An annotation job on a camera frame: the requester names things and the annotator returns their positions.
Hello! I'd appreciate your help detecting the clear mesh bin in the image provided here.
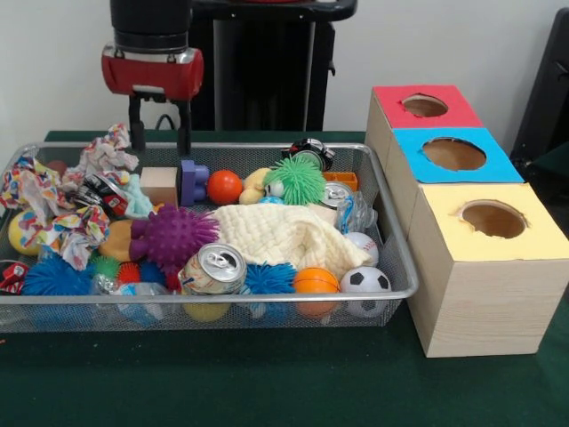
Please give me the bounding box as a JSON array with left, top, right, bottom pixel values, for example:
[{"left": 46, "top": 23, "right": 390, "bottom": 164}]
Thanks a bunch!
[{"left": 0, "top": 142, "right": 422, "bottom": 334}]

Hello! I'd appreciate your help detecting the colourful patterned cloth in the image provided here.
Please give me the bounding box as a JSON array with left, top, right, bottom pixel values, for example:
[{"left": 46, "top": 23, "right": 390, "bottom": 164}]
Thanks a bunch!
[{"left": 0, "top": 125, "right": 143, "bottom": 268}]

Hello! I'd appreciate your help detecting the plain wooden cube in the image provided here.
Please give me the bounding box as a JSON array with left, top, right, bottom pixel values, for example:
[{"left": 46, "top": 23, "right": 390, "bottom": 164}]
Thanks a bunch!
[{"left": 142, "top": 166, "right": 181, "bottom": 210}]

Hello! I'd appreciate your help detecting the blue spiky ball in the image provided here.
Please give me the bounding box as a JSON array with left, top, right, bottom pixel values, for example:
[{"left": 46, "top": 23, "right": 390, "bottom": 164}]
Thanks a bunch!
[{"left": 24, "top": 253, "right": 99, "bottom": 298}]

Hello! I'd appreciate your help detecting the black chair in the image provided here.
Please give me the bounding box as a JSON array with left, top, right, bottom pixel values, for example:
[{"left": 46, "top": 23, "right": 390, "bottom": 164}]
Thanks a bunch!
[{"left": 511, "top": 7, "right": 569, "bottom": 179}]

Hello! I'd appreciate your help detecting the orange foam ball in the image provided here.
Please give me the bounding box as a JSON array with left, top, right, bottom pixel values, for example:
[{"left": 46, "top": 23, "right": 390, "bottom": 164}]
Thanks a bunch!
[{"left": 98, "top": 220, "right": 134, "bottom": 262}]

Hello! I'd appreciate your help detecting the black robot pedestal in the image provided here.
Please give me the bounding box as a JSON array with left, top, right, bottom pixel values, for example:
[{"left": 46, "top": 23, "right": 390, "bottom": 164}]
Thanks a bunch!
[{"left": 182, "top": 0, "right": 361, "bottom": 133}]

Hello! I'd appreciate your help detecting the crushed silver can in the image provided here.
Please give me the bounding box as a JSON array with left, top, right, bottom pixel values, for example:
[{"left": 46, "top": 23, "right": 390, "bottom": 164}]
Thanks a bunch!
[{"left": 181, "top": 242, "right": 250, "bottom": 296}]

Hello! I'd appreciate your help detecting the yellow ball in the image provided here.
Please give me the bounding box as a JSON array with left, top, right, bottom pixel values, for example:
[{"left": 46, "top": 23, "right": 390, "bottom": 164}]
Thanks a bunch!
[{"left": 8, "top": 212, "right": 41, "bottom": 257}]

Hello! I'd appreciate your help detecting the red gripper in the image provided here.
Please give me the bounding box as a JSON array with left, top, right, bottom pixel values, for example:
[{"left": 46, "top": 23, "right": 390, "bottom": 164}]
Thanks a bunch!
[{"left": 100, "top": 44, "right": 205, "bottom": 157}]

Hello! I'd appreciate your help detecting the wooden box with three holes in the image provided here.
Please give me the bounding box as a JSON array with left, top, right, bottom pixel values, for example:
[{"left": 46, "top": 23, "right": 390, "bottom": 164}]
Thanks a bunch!
[{"left": 366, "top": 85, "right": 569, "bottom": 358}]

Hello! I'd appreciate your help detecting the cream knitted cloth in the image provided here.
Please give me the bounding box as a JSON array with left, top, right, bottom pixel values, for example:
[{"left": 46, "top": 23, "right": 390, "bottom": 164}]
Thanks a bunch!
[{"left": 209, "top": 205, "right": 374, "bottom": 273}]

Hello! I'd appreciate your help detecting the purple spiky ball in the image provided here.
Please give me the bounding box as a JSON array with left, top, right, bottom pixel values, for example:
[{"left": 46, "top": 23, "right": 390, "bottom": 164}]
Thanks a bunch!
[{"left": 128, "top": 204, "right": 220, "bottom": 273}]

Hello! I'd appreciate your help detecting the green fuzzy toy with eyes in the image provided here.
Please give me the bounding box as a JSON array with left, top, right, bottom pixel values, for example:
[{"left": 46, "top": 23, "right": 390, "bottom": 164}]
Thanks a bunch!
[{"left": 262, "top": 156, "right": 328, "bottom": 207}]

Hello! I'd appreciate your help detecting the purple toy block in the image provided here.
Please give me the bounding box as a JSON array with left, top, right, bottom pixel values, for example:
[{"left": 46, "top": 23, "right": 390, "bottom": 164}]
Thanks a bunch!
[{"left": 178, "top": 159, "right": 212, "bottom": 206}]

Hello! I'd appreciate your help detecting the small soccer ball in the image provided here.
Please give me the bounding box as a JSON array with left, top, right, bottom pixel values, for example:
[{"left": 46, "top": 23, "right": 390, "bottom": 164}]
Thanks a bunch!
[{"left": 342, "top": 264, "right": 396, "bottom": 318}]

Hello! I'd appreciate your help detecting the small red ball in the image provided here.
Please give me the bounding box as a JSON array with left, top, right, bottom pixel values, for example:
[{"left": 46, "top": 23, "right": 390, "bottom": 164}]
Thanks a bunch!
[{"left": 208, "top": 169, "right": 245, "bottom": 205}]

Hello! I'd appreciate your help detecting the small orange basketball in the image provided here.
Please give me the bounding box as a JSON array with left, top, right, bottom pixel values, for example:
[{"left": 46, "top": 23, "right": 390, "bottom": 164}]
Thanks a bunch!
[{"left": 295, "top": 266, "right": 343, "bottom": 318}]

